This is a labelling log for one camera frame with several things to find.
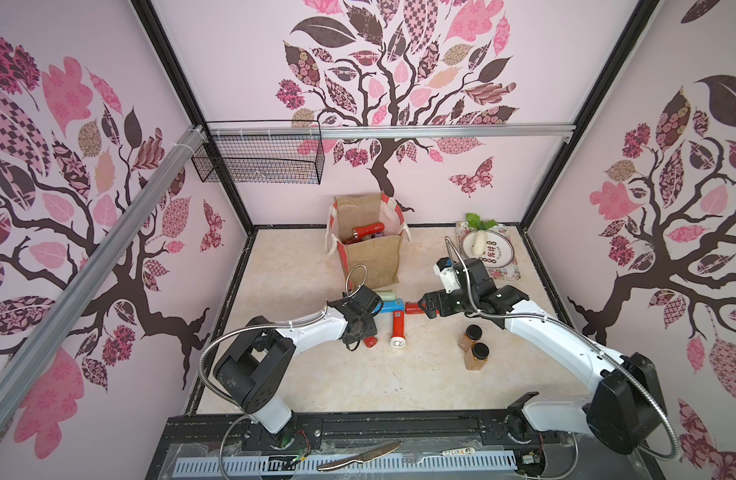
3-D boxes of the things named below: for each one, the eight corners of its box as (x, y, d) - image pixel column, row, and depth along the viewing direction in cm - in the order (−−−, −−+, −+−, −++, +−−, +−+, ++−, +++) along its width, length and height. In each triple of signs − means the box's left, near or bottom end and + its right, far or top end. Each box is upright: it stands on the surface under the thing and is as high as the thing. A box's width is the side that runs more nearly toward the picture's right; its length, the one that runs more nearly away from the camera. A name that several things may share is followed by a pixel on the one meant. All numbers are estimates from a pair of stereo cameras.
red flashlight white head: (390, 348, 89) (390, 345, 87) (389, 314, 97) (389, 310, 95) (406, 348, 89) (406, 345, 87) (403, 314, 97) (404, 310, 95)
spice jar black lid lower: (465, 370, 86) (475, 357, 77) (462, 355, 89) (471, 340, 80) (480, 370, 86) (491, 357, 77) (477, 355, 89) (487, 340, 80)
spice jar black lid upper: (464, 354, 89) (473, 340, 81) (455, 345, 91) (463, 330, 82) (475, 346, 90) (484, 331, 82) (466, 337, 92) (474, 321, 84)
